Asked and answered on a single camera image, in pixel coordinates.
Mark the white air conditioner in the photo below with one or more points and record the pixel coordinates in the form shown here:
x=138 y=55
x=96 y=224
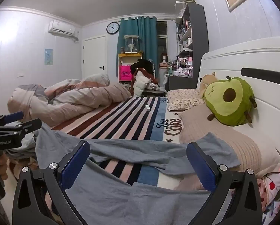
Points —
x=61 y=28

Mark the pink bag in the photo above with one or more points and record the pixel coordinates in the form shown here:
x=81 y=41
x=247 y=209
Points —
x=125 y=71

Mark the small blue wall poster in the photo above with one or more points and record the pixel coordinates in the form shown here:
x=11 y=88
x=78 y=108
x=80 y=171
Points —
x=49 y=57

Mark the dark grey bookshelf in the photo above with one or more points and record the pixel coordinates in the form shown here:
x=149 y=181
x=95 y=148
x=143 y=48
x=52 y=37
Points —
x=198 y=39

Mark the yellow shelf unit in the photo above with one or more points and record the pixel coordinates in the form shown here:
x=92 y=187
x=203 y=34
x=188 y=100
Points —
x=130 y=55

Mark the window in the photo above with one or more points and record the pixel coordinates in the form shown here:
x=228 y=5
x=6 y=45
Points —
x=161 y=39

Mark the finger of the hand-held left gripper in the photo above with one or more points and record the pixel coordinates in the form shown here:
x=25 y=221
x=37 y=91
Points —
x=14 y=116
x=30 y=124

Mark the brown plush toy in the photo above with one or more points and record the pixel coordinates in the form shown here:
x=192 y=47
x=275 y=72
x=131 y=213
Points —
x=205 y=82

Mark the round wall clock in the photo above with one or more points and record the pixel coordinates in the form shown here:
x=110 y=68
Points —
x=113 y=28

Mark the floral pillow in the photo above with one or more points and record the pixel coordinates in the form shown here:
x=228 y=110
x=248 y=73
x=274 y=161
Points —
x=183 y=99

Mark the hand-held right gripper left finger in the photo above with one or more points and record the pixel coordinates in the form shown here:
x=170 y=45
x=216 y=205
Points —
x=74 y=163

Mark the white door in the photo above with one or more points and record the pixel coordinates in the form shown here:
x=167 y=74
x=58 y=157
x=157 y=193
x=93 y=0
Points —
x=94 y=58

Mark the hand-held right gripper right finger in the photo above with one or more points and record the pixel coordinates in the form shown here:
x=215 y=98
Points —
x=201 y=166

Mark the striped bed blanket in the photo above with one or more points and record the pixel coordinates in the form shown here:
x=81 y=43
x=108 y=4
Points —
x=121 y=121

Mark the chair heaped with clothes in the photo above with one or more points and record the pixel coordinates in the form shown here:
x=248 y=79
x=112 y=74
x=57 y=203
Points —
x=144 y=79

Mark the grey-blue pants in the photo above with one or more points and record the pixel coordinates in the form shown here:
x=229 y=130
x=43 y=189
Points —
x=130 y=148

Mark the green avocado plush toy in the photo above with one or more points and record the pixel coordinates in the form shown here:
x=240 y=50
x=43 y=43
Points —
x=231 y=103

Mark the pink toys on desk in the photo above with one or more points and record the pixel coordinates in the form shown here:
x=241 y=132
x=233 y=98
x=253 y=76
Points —
x=184 y=66

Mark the mannequin head with wig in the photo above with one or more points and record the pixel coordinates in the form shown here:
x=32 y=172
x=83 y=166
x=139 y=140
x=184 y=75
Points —
x=163 y=58

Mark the beige pillow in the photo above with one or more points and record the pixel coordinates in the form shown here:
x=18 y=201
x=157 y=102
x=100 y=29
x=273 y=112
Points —
x=229 y=136

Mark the white bed headboard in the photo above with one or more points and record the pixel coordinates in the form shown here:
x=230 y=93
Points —
x=266 y=56

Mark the beige pink duvet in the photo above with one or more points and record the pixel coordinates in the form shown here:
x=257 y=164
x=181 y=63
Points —
x=83 y=98

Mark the pile of grey clothes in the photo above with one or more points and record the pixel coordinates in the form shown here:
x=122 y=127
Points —
x=27 y=140

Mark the red dotted bed sheet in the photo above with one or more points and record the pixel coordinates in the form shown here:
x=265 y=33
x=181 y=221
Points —
x=268 y=187

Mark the glass display case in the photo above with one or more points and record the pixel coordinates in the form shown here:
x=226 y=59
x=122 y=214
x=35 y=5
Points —
x=131 y=44

